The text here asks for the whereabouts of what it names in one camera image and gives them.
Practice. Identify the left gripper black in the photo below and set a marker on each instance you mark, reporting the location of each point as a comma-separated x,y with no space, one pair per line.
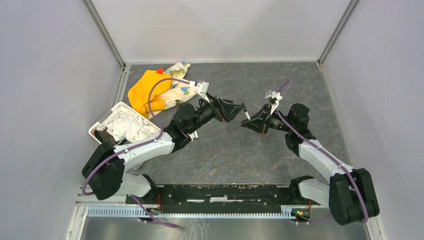
217,105

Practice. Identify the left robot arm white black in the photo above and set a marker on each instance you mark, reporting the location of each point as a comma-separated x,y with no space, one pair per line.
106,171

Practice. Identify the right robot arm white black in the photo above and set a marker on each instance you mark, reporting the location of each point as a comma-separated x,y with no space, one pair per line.
349,192

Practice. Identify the black garment in basket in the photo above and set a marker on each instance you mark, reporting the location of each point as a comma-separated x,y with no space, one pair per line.
104,137

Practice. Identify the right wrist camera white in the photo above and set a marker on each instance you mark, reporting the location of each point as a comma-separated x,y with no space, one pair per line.
273,98

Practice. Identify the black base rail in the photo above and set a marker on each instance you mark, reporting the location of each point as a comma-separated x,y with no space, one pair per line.
223,199

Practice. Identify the cream patterned cloth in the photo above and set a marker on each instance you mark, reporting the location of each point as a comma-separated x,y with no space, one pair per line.
169,94

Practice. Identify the yellow orange cloth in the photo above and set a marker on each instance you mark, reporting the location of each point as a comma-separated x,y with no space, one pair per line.
138,95

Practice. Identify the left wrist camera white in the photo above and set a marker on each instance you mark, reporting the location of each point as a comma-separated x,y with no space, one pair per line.
201,89

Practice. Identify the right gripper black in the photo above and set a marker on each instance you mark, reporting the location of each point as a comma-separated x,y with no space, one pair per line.
256,123

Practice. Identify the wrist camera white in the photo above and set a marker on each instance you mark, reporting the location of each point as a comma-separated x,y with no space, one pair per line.
273,98
201,89

